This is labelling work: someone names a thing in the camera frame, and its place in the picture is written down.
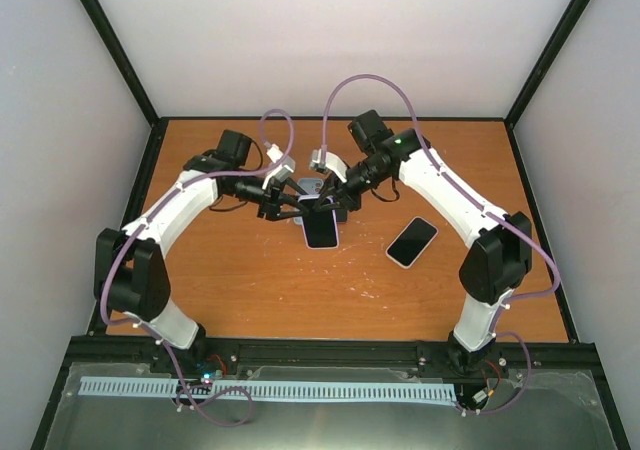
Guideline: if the purple phone black screen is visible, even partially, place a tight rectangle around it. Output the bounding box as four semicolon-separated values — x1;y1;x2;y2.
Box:
334;208;348;224

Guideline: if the light blue phone case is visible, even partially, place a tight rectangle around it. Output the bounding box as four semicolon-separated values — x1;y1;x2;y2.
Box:
297;177;323;212

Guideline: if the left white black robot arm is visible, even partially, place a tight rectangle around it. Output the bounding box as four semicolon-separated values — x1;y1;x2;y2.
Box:
94;130;301;373

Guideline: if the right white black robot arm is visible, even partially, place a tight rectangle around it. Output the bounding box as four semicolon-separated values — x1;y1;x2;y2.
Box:
310;110;532;375

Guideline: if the phone in white case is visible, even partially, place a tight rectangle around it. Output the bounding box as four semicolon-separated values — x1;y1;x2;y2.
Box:
385;217;438;269

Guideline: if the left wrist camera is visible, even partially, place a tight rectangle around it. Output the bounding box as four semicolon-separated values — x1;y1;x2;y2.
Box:
262;144;296;189

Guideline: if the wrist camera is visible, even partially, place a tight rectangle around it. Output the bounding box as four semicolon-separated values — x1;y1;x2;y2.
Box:
309;147;348;183
262;144;296;189

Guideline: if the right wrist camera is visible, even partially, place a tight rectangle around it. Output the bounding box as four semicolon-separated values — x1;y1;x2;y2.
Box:
309;147;348;183

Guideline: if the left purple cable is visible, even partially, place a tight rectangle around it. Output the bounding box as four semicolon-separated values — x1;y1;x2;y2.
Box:
99;108;296;427

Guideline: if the purple cable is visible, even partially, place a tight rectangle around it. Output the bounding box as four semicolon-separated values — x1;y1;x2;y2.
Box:
322;73;562;416
99;108;296;427

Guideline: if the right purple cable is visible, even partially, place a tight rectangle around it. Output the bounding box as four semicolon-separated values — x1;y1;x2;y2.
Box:
322;73;562;416

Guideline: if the black mounting rail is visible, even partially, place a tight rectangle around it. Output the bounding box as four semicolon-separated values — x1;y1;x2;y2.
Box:
64;335;600;383

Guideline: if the black enclosure frame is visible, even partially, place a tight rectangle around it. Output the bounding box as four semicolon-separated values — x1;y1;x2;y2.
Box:
33;0;629;449

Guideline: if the light blue cable duct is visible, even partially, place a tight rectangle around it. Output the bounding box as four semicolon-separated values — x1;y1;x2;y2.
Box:
77;376;456;406

